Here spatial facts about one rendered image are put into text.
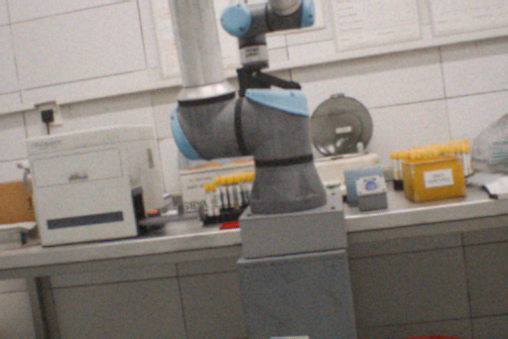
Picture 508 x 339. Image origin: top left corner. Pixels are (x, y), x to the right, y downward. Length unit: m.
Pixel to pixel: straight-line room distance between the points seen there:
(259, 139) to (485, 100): 1.20
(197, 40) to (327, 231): 0.43
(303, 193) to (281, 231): 0.08
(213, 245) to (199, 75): 0.51
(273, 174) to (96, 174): 0.63
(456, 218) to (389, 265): 0.74
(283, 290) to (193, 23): 0.52
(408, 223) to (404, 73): 0.80
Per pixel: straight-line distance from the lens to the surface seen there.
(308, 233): 1.07
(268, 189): 1.08
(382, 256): 2.14
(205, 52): 1.11
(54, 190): 1.63
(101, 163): 1.57
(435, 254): 2.16
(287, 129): 1.08
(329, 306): 1.08
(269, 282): 1.08
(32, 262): 1.65
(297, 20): 1.39
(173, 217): 1.54
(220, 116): 1.11
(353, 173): 1.57
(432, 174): 1.51
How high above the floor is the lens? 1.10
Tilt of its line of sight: 3 degrees down
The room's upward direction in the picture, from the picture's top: 8 degrees counter-clockwise
